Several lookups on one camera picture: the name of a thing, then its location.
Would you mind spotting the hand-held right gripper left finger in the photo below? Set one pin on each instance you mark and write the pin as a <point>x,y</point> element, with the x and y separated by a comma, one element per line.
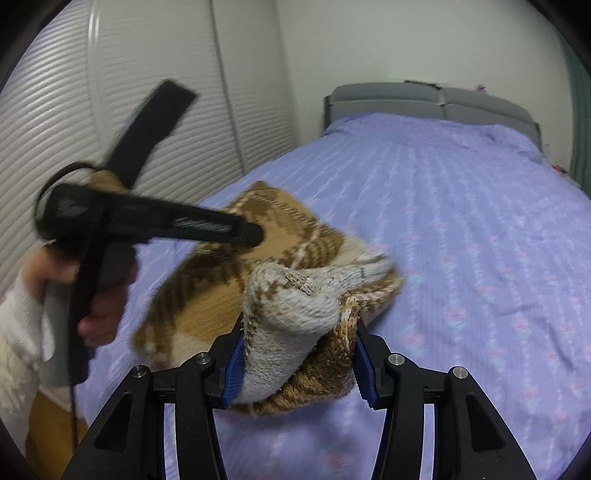
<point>235,369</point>

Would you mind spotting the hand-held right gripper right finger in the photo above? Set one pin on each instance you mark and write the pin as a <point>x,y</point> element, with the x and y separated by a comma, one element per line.
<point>363,369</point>

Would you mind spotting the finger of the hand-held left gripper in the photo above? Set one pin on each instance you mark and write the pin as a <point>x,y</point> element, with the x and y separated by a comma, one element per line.
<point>152,127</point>
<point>194,224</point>

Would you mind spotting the brown plaid knit sweater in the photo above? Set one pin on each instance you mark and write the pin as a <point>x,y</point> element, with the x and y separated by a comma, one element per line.
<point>277,323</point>

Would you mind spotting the person's left hand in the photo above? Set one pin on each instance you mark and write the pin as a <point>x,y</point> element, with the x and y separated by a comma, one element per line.
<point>108,318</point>

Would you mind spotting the white louvered wardrobe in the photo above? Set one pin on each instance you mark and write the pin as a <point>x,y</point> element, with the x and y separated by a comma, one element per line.
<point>184,92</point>

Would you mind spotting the bed with purple floral sheet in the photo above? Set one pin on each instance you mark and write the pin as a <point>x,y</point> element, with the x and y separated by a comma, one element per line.
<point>461,230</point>

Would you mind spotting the grey padded headboard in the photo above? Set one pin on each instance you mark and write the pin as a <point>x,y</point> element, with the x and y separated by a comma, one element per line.
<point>392,99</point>

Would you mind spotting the white nightstand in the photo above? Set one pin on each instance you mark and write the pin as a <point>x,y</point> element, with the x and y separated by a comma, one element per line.
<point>564,174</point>

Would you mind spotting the green curtain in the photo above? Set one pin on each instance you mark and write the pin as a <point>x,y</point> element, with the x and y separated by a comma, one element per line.
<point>581,138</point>

